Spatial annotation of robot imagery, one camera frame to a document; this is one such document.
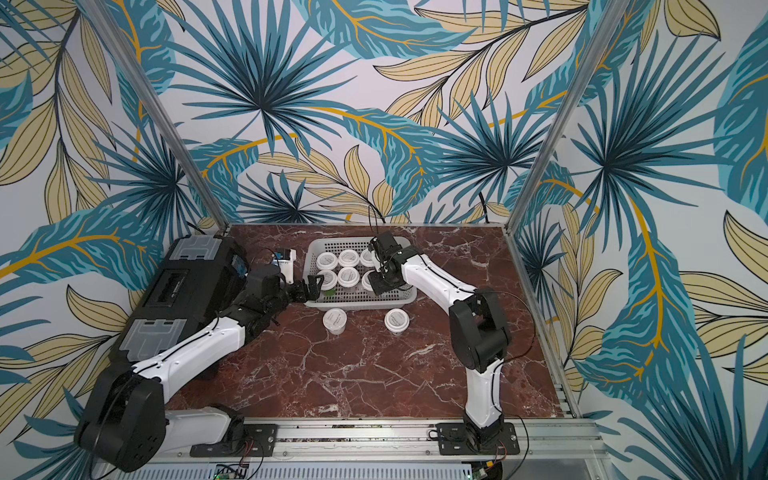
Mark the yogurt cup white lid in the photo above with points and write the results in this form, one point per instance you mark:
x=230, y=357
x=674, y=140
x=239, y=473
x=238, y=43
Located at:
x=326, y=261

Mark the white perforated plastic basket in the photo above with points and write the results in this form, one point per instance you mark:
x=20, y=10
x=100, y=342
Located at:
x=356, y=297

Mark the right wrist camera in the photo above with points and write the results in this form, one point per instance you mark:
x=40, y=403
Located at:
x=384, y=246

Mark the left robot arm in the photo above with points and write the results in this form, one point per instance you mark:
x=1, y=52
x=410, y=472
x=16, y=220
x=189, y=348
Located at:
x=126, y=423

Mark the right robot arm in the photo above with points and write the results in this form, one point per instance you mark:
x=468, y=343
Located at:
x=478, y=326

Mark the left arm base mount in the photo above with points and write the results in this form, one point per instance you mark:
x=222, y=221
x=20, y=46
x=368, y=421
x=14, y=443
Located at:
x=241, y=439

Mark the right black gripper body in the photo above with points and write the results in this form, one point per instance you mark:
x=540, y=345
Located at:
x=383, y=279

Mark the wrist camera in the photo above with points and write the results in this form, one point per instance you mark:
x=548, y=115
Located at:
x=384, y=246
x=285, y=258

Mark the black plastic toolbox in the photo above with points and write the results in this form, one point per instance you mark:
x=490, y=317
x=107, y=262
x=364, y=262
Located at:
x=199, y=277

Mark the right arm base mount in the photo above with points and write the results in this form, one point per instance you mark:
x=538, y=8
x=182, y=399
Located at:
x=467, y=439

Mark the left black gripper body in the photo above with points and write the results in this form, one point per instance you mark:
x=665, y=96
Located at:
x=297, y=292

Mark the yogurt cup green label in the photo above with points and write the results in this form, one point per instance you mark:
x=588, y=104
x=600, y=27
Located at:
x=348, y=258

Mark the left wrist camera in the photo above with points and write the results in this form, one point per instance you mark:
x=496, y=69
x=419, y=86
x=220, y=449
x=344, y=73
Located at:
x=285, y=258

